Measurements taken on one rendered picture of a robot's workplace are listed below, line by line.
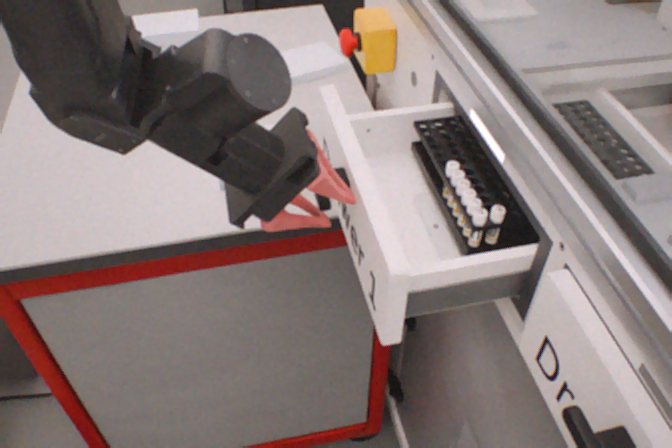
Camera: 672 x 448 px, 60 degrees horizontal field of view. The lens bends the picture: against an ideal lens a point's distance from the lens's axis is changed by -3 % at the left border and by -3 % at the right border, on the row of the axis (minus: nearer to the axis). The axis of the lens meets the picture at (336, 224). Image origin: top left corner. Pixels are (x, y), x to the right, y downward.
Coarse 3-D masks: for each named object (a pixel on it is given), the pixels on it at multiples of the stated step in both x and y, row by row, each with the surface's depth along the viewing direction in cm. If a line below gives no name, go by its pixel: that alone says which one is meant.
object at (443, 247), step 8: (416, 200) 66; (424, 200) 66; (424, 208) 65; (432, 208) 65; (424, 216) 64; (432, 216) 64; (424, 224) 64; (432, 224) 63; (440, 224) 63; (432, 232) 62; (440, 232) 62; (432, 240) 62; (440, 240) 61; (448, 240) 61; (440, 248) 60; (448, 248) 60; (440, 256) 60; (448, 256) 60; (456, 256) 60
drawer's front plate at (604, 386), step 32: (544, 288) 49; (576, 288) 46; (544, 320) 50; (576, 320) 44; (544, 352) 50; (576, 352) 45; (608, 352) 42; (544, 384) 51; (576, 384) 46; (608, 384) 41; (640, 384) 40; (608, 416) 42; (640, 416) 38
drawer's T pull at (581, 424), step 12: (564, 408) 41; (576, 408) 41; (564, 420) 41; (576, 420) 40; (576, 432) 40; (588, 432) 39; (600, 432) 40; (612, 432) 40; (624, 432) 39; (576, 444) 40; (588, 444) 39; (600, 444) 39; (612, 444) 39; (624, 444) 39
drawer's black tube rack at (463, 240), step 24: (432, 120) 67; (456, 120) 68; (456, 144) 65; (432, 168) 67; (480, 168) 62; (480, 192) 64; (504, 192) 59; (456, 216) 60; (504, 216) 56; (480, 240) 58; (504, 240) 58; (528, 240) 58
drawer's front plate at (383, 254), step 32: (320, 96) 68; (320, 128) 71; (352, 160) 58; (352, 192) 58; (352, 224) 61; (384, 224) 52; (352, 256) 63; (384, 256) 49; (384, 288) 51; (384, 320) 53
